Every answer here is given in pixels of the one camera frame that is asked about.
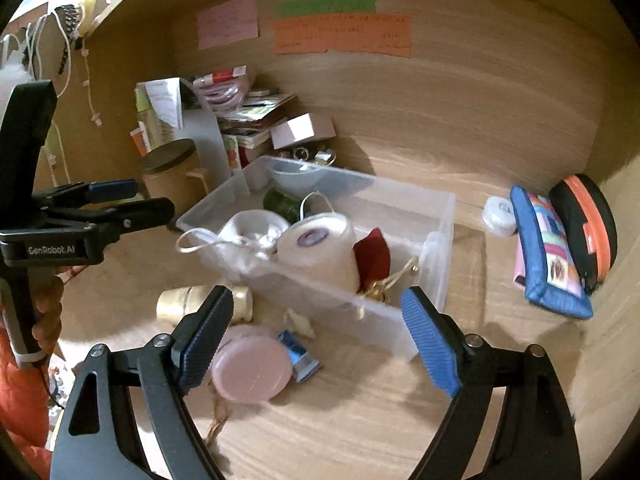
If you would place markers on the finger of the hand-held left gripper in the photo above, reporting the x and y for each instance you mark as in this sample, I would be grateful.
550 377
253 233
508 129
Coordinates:
112 190
145 212

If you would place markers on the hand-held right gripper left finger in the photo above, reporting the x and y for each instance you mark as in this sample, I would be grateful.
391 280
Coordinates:
205 342

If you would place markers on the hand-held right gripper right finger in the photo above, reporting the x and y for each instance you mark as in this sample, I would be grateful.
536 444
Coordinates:
431 347

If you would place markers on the pink round case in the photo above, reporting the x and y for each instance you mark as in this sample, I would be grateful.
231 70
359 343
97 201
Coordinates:
255 370

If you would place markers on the clear plastic storage bin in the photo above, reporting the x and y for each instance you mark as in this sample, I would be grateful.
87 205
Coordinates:
400 220

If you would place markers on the person's left forearm orange sleeve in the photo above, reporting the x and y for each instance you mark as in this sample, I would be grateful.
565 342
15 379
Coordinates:
17 400

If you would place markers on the wooden desktop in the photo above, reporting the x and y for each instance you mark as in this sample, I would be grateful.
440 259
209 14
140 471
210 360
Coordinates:
350 420

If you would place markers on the person's left hand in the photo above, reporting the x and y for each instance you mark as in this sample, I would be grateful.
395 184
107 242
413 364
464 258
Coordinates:
48 310

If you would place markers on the brown jar with dark lid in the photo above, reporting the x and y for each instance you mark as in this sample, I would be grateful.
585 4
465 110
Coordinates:
167 180

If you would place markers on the gold cylinder container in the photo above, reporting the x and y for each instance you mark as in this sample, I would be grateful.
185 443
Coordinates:
175 302

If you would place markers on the gold ornament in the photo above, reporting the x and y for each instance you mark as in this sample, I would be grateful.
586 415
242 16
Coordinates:
385 285

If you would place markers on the brown twine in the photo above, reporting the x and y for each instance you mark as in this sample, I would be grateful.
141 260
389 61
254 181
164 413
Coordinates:
218 425

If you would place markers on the translucent white folder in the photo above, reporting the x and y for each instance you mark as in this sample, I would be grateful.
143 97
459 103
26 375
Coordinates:
205 140

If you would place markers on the blue foil packet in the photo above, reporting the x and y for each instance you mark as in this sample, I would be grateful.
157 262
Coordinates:
299 357

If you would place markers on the crumpled paper scrap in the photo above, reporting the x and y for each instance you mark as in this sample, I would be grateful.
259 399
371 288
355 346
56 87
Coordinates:
300 322

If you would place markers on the white folded paper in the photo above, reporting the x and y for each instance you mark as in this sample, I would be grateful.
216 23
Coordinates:
162 97

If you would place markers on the red fabric pouch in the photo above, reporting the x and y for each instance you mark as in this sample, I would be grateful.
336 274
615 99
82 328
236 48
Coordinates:
372 255

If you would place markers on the dark green jar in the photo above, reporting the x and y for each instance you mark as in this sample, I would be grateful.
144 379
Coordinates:
280 205

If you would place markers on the stack of books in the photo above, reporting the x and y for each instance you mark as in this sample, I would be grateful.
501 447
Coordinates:
255 120

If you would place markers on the white round tape dispenser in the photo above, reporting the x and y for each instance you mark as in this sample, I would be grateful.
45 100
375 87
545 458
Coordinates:
499 215

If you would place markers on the blue patchwork pouch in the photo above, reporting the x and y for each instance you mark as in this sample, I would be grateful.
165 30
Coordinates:
547 250

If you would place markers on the clear glass bowl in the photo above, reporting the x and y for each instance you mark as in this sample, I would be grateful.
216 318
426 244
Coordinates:
295 176

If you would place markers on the metal binder clips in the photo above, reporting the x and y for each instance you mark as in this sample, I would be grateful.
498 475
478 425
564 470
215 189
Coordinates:
307 155

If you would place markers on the small white pink box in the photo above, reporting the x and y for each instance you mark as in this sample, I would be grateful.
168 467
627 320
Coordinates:
300 130

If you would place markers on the black orange zipper case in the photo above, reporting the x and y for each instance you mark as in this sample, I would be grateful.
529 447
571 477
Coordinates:
580 225

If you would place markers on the pink paper note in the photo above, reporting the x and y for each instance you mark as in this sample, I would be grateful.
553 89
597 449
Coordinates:
227 22

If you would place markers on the orange paper note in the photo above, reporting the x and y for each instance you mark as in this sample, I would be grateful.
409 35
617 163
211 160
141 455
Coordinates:
345 35

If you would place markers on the green paper note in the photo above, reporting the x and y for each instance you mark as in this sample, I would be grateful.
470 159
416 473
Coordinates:
325 6

